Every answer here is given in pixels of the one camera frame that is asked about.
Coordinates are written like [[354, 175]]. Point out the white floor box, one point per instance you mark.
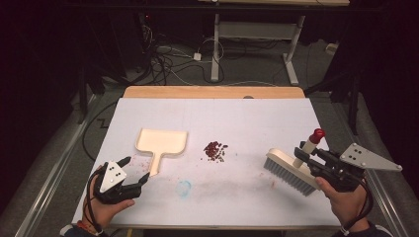
[[331, 48]]

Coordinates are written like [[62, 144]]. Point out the white table sheet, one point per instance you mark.
[[214, 121]]

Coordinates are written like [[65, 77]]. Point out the cream dustpan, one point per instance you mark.
[[161, 141]]

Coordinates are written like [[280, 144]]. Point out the white-framed desk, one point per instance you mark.
[[215, 49]]

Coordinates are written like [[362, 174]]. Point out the person's right hand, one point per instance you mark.
[[346, 207]]

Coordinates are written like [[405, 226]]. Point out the black metal stand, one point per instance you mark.
[[353, 102], [82, 98]]

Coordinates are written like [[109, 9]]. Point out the white power adapter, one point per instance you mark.
[[197, 56]]

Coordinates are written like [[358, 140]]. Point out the pile of red beans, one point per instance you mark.
[[214, 151]]

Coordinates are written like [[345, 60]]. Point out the aluminium rail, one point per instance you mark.
[[49, 184], [387, 207]]

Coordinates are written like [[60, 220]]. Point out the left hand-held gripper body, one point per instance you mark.
[[113, 192]]

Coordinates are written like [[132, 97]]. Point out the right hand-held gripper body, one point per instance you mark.
[[342, 174]]

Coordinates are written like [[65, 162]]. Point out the person's left hand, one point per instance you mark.
[[105, 212]]

